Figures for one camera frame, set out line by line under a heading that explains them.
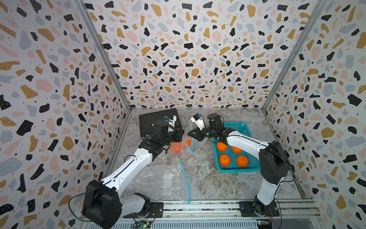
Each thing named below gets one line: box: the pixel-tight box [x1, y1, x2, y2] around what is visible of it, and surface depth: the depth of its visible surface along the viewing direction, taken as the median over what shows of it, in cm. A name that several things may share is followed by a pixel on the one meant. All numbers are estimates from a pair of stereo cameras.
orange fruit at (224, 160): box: [218, 153, 232, 167], surface depth 89 cm
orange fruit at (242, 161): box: [236, 155, 249, 168], surface depth 87 cm
